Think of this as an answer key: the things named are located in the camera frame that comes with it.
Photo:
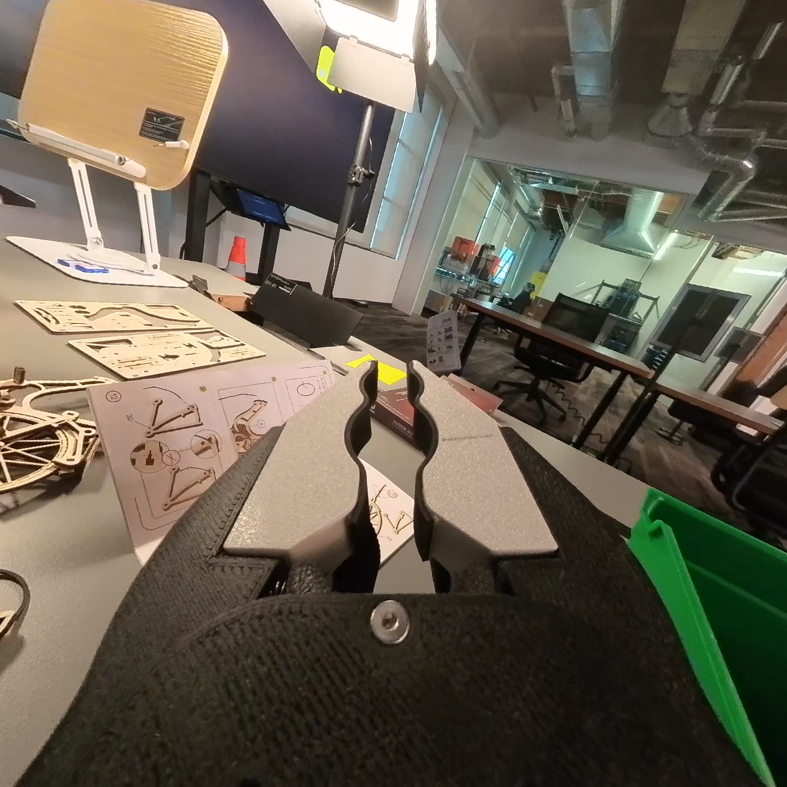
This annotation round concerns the wooden parts sheet with slots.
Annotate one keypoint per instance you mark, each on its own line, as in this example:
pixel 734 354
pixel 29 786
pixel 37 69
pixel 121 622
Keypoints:
pixel 233 353

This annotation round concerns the small blue plastic piece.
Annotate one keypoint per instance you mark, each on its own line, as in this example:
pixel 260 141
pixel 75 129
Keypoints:
pixel 83 265

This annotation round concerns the wooden book stand white base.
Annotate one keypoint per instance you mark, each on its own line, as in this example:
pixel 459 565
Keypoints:
pixel 123 80

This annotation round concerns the orange traffic cone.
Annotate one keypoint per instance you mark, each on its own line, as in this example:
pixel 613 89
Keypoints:
pixel 237 264

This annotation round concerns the neon yellow object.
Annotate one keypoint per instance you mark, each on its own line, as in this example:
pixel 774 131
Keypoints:
pixel 324 67

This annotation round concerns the assembly instruction booklet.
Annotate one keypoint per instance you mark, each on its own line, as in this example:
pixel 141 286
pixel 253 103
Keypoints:
pixel 184 399

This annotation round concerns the wooden parts sheet curved cutout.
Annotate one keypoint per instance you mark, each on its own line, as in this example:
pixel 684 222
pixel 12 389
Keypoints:
pixel 43 316

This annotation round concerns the shelf with orange machines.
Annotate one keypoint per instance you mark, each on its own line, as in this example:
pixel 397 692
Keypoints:
pixel 464 249

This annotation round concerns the metal light stand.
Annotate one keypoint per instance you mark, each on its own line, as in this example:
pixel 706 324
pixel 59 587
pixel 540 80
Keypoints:
pixel 358 172

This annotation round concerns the yellow sticky note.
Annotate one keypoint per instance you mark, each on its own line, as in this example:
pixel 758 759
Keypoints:
pixel 387 372

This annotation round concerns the black mesh office chair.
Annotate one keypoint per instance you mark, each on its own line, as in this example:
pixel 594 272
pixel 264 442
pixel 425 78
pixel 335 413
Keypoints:
pixel 756 467

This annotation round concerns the studio light panel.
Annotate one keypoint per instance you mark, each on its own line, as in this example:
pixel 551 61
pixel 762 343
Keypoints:
pixel 375 74

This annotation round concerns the large dark blue screen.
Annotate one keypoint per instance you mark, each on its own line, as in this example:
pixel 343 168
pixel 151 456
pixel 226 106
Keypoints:
pixel 276 135

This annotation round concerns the wooden bicycle model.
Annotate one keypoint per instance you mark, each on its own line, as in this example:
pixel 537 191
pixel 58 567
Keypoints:
pixel 74 388

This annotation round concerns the green storage bin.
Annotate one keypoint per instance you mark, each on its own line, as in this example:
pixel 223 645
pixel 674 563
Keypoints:
pixel 738 615

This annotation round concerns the small wooden frame with band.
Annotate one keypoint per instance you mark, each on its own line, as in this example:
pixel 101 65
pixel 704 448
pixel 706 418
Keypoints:
pixel 5 621

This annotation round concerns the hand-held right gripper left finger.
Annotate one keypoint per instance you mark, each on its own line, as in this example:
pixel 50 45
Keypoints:
pixel 295 486

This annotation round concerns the dark red product box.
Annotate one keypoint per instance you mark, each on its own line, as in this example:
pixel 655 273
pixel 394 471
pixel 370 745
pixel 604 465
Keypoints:
pixel 393 406

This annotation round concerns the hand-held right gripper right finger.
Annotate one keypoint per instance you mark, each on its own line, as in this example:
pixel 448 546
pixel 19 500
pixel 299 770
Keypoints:
pixel 492 492

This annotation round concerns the small tablet on black stand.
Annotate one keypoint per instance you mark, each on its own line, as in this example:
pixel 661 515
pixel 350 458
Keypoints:
pixel 261 208

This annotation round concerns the brown clipboard with clip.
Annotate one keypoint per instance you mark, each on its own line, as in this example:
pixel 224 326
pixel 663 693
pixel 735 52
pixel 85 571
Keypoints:
pixel 230 302

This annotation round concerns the printed leaflet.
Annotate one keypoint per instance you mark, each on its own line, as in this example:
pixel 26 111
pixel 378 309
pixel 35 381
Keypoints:
pixel 442 341

